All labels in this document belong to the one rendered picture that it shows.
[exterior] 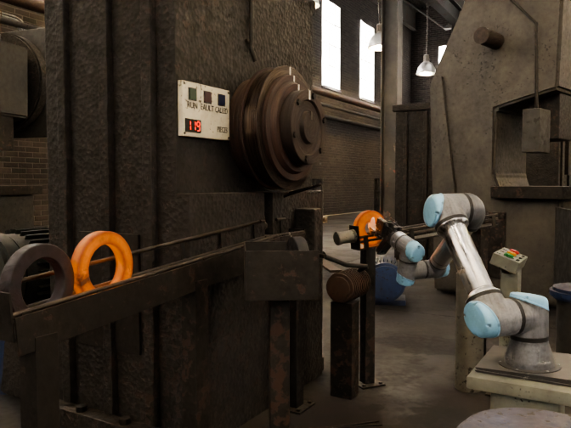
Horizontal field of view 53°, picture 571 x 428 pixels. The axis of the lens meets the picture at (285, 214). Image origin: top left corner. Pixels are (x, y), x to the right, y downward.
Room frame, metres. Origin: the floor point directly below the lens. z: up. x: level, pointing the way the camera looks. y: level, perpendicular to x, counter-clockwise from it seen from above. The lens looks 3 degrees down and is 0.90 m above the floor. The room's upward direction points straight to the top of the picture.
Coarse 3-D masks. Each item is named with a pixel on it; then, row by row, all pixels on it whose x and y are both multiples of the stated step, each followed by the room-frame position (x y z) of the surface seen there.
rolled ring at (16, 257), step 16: (16, 256) 1.25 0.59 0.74; (32, 256) 1.27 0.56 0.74; (48, 256) 1.31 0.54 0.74; (64, 256) 1.35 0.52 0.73; (16, 272) 1.23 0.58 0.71; (64, 272) 1.35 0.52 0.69; (0, 288) 1.22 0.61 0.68; (16, 288) 1.23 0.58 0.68; (64, 288) 1.35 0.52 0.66; (16, 304) 1.23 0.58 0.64
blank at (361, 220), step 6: (360, 216) 2.53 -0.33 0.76; (366, 216) 2.54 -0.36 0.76; (372, 216) 2.55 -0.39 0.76; (378, 216) 2.56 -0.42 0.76; (354, 222) 2.54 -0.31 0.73; (360, 222) 2.53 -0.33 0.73; (366, 222) 2.54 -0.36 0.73; (360, 228) 2.53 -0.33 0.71; (360, 234) 2.53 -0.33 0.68; (366, 234) 2.54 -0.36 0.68; (378, 240) 2.57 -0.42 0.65
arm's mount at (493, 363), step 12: (492, 348) 2.02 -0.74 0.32; (504, 348) 2.01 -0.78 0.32; (492, 360) 1.88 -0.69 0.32; (564, 360) 1.86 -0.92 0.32; (480, 372) 1.81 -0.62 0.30; (492, 372) 1.79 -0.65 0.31; (504, 372) 1.77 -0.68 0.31; (516, 372) 1.76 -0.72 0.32; (528, 372) 1.75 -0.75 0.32; (540, 372) 1.74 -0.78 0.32; (552, 372) 1.75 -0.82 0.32; (564, 372) 1.75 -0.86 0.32; (552, 384) 1.70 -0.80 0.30; (564, 384) 1.68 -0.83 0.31
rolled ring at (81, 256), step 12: (84, 240) 1.42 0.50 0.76; (96, 240) 1.43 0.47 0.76; (108, 240) 1.46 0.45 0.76; (120, 240) 1.50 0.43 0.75; (84, 252) 1.39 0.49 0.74; (120, 252) 1.50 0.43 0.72; (72, 264) 1.39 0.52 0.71; (84, 264) 1.39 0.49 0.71; (120, 264) 1.52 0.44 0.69; (132, 264) 1.53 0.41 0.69; (84, 276) 1.39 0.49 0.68; (120, 276) 1.51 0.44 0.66; (84, 288) 1.39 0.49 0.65
